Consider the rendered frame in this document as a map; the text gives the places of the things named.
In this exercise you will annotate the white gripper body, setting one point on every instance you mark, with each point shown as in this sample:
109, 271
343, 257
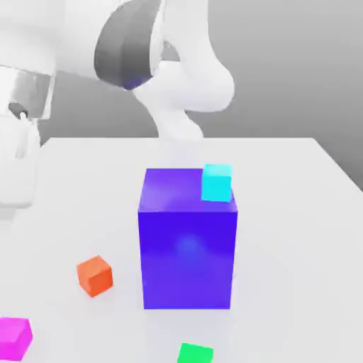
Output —
17, 175

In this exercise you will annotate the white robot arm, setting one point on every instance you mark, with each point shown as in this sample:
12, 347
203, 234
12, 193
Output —
187, 85

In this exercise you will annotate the small orange cube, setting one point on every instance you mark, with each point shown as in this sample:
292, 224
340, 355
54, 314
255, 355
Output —
95, 276

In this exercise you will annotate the small magenta cube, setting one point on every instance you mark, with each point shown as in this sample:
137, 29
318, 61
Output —
12, 339

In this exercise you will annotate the small cyan cube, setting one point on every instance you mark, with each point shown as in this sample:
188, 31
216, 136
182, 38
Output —
216, 187

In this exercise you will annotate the small green cube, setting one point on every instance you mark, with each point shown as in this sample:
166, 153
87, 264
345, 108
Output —
195, 354

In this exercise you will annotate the large blue box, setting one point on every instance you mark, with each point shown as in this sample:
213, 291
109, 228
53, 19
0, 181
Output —
187, 255

